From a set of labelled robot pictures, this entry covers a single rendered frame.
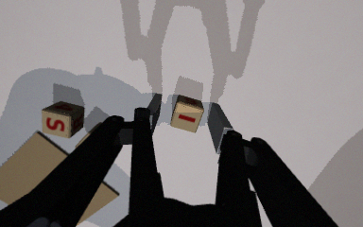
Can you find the tan flat mat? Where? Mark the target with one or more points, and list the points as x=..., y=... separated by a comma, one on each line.
x=32, y=163

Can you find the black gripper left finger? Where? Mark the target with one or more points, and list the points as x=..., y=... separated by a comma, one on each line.
x=62, y=197

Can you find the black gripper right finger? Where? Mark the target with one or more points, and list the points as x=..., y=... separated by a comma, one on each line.
x=285, y=200

